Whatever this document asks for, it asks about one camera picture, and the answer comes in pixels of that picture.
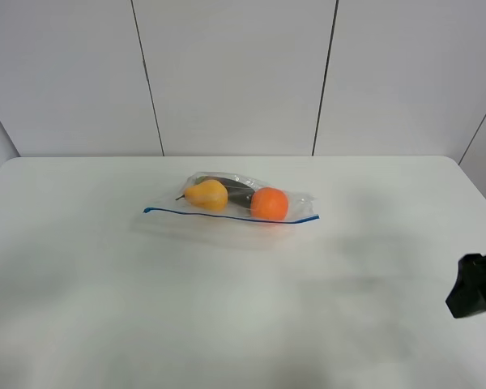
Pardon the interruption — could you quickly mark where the yellow pear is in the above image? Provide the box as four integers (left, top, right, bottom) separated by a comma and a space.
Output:
177, 179, 228, 212

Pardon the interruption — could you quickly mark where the dark purple eggplant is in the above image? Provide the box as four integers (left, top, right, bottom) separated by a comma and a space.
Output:
194, 176, 255, 209

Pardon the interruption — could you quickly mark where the clear zip bag blue seal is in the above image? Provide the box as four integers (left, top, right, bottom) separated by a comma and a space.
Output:
133, 172, 320, 250

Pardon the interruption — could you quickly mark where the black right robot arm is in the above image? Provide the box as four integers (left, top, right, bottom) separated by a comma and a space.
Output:
445, 254, 486, 318

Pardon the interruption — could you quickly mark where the orange fruit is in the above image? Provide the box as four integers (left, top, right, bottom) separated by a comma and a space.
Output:
250, 187, 289, 221

